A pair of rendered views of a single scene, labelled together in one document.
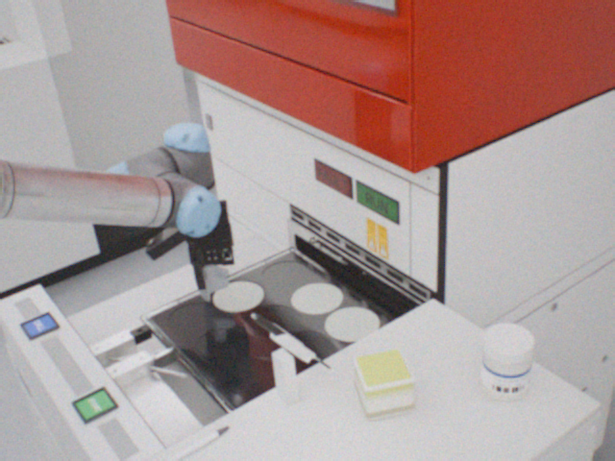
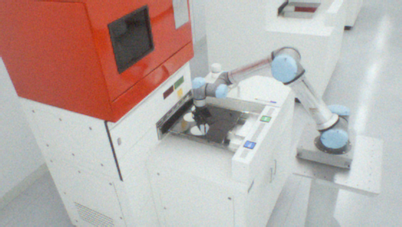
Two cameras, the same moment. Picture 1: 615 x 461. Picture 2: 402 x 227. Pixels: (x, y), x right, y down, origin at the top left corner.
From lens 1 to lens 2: 2.53 m
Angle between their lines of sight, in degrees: 88
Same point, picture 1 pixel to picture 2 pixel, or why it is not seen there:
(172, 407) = (246, 126)
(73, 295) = not seen: outside the picture
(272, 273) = (183, 128)
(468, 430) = not seen: hidden behind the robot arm
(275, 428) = (249, 94)
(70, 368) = (258, 131)
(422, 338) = not seen: hidden behind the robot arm
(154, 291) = (192, 169)
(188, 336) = (222, 131)
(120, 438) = (269, 112)
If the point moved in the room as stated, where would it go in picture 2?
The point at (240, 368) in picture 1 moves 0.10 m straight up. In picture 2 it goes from (227, 118) to (227, 104)
